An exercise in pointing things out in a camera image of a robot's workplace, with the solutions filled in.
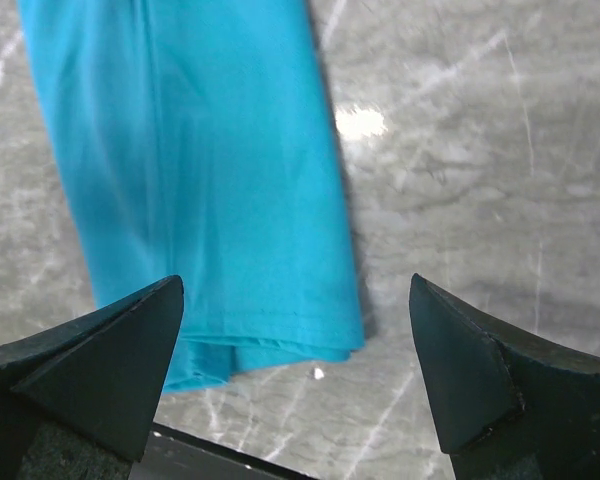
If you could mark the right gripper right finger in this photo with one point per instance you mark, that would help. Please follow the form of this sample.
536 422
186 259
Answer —
506 404

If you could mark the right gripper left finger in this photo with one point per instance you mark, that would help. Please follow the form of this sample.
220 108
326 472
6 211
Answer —
77 401

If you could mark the teal t-shirt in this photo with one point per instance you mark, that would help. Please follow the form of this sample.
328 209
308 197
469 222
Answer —
194 138

